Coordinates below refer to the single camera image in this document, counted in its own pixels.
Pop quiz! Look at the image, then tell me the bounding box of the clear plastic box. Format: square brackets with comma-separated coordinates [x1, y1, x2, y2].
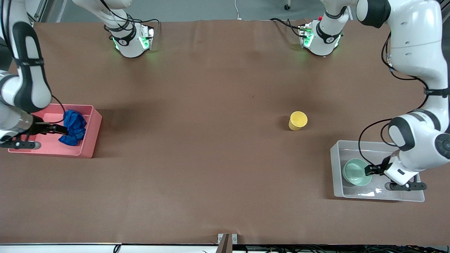
[330, 140, 425, 203]

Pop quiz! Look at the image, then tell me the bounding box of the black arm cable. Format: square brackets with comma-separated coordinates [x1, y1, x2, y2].
[358, 32, 431, 170]
[0, 0, 67, 124]

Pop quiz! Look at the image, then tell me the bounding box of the pink plastic box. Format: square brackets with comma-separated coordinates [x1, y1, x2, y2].
[8, 104, 103, 159]

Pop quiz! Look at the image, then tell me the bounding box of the brown paper table cover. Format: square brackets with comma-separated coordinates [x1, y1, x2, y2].
[0, 19, 450, 246]

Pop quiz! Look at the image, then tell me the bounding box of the grey metal table bracket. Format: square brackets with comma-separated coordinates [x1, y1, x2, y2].
[217, 233, 238, 253]

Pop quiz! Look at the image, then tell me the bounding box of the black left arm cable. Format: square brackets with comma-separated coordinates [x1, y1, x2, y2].
[358, 32, 431, 170]

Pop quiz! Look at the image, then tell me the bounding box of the black base cable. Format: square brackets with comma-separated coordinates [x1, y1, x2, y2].
[100, 0, 161, 40]
[270, 18, 307, 38]

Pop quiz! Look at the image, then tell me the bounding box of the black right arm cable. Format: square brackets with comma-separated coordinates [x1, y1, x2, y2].
[0, 0, 67, 124]

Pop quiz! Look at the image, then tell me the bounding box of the black right base cable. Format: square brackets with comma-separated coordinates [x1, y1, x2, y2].
[100, 0, 161, 40]

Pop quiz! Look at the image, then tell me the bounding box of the blue cloth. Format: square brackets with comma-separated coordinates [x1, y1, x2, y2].
[58, 110, 87, 147]

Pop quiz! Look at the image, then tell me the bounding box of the white table edge bar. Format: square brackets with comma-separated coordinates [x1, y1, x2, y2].
[0, 243, 219, 253]

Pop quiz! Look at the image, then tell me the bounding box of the black left base cable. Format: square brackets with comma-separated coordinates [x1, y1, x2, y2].
[270, 18, 307, 38]

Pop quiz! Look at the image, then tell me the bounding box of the yellow plastic cup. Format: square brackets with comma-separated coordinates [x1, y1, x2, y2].
[289, 111, 308, 131]

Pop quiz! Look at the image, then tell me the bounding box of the pale green bowl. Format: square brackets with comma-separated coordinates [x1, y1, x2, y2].
[342, 158, 373, 186]

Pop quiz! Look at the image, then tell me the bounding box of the aluminium frame profile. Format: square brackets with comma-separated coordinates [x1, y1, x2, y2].
[26, 0, 48, 23]

